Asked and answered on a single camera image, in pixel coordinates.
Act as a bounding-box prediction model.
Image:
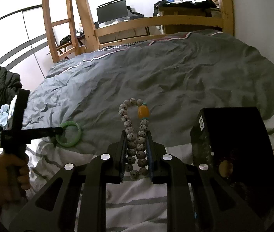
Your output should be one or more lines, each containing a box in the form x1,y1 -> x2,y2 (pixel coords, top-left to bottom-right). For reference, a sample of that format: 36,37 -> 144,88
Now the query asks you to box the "black computer monitor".
96,0 -> 128,24

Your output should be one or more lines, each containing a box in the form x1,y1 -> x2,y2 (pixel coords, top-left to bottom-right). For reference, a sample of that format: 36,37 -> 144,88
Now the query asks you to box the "green jade bangle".
56,121 -> 82,148

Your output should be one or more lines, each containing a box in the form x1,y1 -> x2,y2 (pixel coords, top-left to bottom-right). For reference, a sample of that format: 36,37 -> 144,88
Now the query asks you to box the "wooden ladder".
42,0 -> 79,63

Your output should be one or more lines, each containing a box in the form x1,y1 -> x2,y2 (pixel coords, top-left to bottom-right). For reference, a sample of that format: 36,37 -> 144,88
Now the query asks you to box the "wooden desk with clutter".
153,0 -> 222,34

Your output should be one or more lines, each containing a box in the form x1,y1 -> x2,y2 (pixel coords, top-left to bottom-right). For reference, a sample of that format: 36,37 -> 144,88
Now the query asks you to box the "wooden bunk bed frame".
76,0 -> 234,52

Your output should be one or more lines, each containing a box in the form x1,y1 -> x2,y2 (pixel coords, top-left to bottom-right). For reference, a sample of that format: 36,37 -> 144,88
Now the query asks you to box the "black jewelry box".
191,107 -> 274,231

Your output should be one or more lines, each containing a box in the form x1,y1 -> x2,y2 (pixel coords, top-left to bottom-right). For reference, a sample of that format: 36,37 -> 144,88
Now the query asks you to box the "person's left hand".
0,153 -> 31,210

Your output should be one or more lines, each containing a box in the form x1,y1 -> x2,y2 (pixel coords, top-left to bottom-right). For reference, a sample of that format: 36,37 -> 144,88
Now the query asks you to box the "grey striped duvet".
0,29 -> 274,232

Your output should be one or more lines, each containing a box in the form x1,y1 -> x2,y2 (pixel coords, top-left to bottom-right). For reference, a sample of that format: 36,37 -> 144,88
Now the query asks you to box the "white bead bracelet amber stone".
119,98 -> 149,180

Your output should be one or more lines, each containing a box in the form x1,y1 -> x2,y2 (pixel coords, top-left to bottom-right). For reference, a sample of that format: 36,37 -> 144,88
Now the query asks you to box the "white sliding wardrobe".
0,5 -> 53,91

